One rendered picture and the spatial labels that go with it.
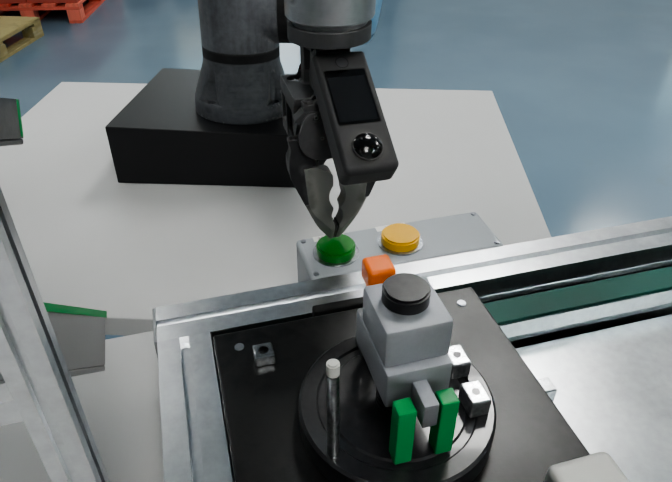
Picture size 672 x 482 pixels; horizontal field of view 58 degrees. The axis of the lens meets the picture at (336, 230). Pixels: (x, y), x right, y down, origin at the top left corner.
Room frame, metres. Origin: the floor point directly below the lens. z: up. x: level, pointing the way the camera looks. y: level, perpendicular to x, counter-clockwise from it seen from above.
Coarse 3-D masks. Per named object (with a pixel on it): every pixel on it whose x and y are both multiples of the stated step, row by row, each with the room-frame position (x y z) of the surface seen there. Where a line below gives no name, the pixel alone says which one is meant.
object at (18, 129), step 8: (0, 104) 0.28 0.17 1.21; (8, 104) 0.29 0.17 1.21; (16, 104) 0.30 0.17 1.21; (0, 112) 0.28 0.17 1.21; (8, 112) 0.29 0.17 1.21; (16, 112) 0.30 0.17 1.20; (0, 120) 0.28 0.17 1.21; (8, 120) 0.29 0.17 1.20; (16, 120) 0.29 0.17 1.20; (0, 128) 0.28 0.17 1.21; (8, 128) 0.28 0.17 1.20; (16, 128) 0.29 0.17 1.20; (0, 136) 0.27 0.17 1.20; (8, 136) 0.28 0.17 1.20; (16, 136) 0.29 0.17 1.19; (0, 144) 0.27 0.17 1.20; (8, 144) 0.28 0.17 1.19; (16, 144) 0.29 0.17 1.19
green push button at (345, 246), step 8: (320, 240) 0.50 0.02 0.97; (328, 240) 0.50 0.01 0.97; (336, 240) 0.50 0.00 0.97; (344, 240) 0.50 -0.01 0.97; (352, 240) 0.50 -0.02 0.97; (320, 248) 0.49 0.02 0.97; (328, 248) 0.49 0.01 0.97; (336, 248) 0.49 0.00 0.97; (344, 248) 0.49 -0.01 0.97; (352, 248) 0.49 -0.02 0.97; (320, 256) 0.48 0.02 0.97; (328, 256) 0.48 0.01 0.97; (336, 256) 0.48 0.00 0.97; (344, 256) 0.48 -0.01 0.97; (352, 256) 0.48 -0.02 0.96
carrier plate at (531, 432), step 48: (240, 336) 0.37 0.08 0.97; (288, 336) 0.37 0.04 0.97; (336, 336) 0.37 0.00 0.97; (480, 336) 0.37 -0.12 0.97; (240, 384) 0.31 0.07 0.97; (288, 384) 0.31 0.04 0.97; (528, 384) 0.31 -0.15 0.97; (240, 432) 0.27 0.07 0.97; (288, 432) 0.27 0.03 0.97; (528, 432) 0.27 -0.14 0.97; (240, 480) 0.23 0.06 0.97; (288, 480) 0.23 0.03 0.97; (480, 480) 0.23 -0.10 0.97; (528, 480) 0.23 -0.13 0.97
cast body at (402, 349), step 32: (384, 288) 0.28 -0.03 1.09; (416, 288) 0.28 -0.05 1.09; (384, 320) 0.26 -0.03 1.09; (416, 320) 0.26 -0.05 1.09; (448, 320) 0.27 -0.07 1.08; (384, 352) 0.25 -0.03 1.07; (416, 352) 0.26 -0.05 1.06; (384, 384) 0.25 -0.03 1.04; (416, 384) 0.25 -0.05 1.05; (448, 384) 0.26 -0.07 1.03
